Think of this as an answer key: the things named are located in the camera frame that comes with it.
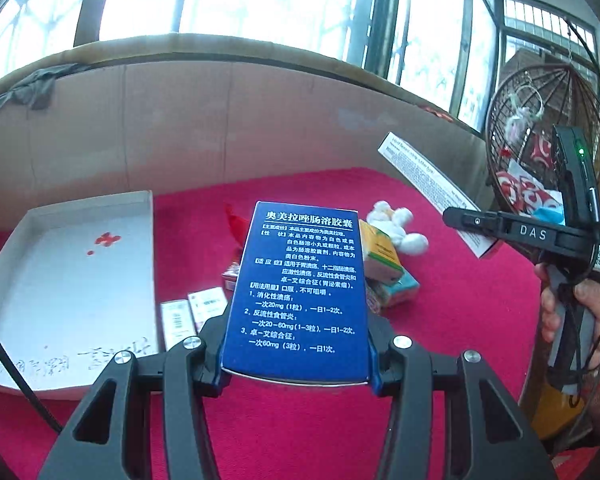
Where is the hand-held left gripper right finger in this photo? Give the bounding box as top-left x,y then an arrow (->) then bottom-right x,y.
365,312 -> 561,480

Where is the teal tissue pack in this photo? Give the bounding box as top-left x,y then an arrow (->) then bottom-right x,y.
365,267 -> 422,313

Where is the grey cloth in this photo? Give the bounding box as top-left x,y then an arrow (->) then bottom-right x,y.
0,62 -> 91,118

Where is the small white blue medicine box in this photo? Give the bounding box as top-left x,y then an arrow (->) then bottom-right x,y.
187,287 -> 229,333

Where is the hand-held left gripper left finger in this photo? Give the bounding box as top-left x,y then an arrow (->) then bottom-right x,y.
37,315 -> 233,480

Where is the red green plush toy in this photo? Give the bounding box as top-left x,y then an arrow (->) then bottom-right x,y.
224,203 -> 251,261

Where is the yellow green medicine box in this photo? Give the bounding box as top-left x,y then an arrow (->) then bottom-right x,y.
357,219 -> 406,281

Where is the white plush toy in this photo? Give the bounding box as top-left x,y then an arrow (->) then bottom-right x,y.
367,201 -> 430,257

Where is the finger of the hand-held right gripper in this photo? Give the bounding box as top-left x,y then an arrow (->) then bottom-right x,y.
442,207 -> 511,246

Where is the window with metal grille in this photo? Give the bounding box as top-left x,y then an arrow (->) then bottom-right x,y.
0,0 -> 600,133

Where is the red blanket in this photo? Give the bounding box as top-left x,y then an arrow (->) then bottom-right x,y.
0,167 -> 543,480

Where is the teal cloth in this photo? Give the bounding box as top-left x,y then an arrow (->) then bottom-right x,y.
530,192 -> 567,226

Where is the teal-top white medicine box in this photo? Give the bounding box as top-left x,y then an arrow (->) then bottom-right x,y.
160,299 -> 201,352

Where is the black cable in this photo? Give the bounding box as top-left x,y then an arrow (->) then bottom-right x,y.
0,305 -> 63,433

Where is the white dreamcatcher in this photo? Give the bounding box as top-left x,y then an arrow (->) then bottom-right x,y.
505,72 -> 546,143

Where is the red white patterned cushion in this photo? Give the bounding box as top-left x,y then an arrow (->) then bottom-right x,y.
495,130 -> 566,221

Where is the white cardboard tray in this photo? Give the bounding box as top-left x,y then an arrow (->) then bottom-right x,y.
0,190 -> 161,401

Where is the long white ointment box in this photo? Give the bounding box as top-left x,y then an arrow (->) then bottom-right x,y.
378,132 -> 501,260

